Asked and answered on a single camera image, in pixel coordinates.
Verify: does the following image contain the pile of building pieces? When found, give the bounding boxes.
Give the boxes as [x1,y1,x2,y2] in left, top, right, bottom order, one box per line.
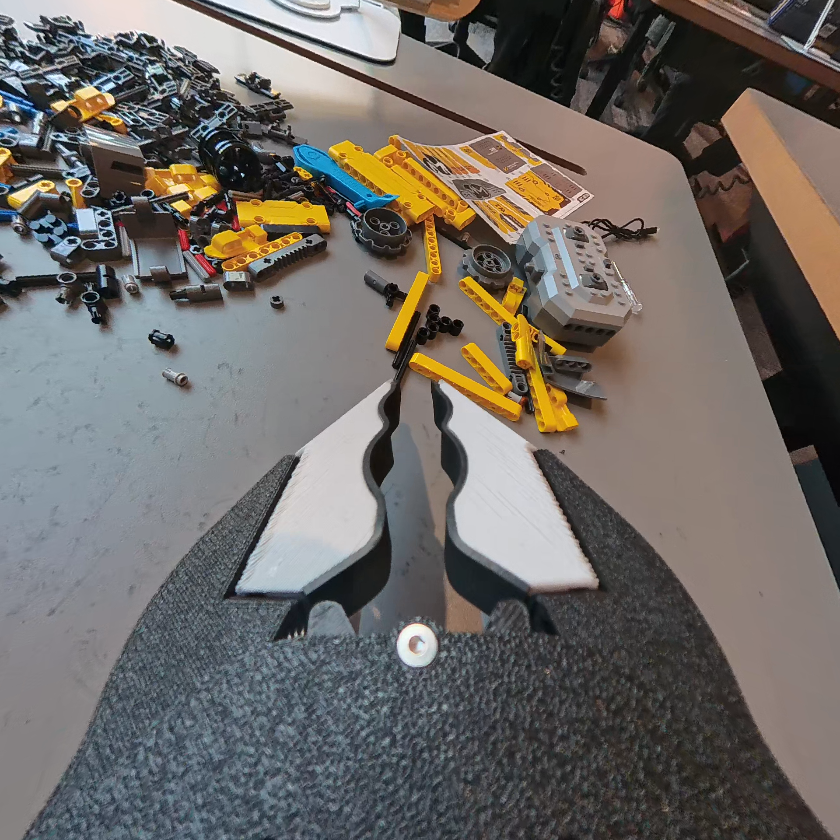
[0,13,329,316]

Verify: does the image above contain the thin black cord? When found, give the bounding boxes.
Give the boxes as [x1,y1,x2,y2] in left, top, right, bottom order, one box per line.
[581,217,658,245]

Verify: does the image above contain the grey curved block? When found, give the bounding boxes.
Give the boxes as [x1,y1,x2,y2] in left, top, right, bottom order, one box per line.
[82,128,147,191]

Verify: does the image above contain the black swivel chair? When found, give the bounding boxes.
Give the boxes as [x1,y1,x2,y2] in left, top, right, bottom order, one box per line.
[453,0,664,122]

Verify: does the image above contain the yellow sticker sheet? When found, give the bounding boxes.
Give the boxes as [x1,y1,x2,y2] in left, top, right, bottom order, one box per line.
[407,130,595,245]

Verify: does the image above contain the wood-edged far desk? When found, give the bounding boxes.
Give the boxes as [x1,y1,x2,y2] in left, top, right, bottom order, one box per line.
[722,88,840,460]

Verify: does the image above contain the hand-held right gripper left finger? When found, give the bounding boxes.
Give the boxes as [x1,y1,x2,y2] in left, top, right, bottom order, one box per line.
[234,379,403,621]

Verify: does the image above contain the grey wheel hub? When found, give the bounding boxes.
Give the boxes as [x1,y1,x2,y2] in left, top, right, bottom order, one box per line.
[351,209,413,258]
[459,244,514,290]

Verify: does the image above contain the black wheel rim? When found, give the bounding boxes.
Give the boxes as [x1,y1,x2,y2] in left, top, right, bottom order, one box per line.
[198,128,263,191]

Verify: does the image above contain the scattered yellow holed beams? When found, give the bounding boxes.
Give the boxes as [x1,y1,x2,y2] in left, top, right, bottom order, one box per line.
[385,217,580,434]

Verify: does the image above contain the clear plastic rod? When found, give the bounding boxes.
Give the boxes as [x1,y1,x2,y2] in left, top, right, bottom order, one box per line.
[610,259,644,309]

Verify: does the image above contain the dark wooden table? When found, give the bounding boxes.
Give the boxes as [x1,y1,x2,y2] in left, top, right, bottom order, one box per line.
[656,0,840,93]

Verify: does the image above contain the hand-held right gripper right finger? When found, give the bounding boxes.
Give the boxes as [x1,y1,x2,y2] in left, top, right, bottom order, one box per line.
[430,381,601,621]

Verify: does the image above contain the blue brick separator tool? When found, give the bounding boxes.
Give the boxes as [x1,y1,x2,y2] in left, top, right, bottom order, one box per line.
[292,144,400,210]

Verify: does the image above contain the grey motor hub block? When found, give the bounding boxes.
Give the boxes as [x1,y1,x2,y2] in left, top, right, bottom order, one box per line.
[515,215,632,355]

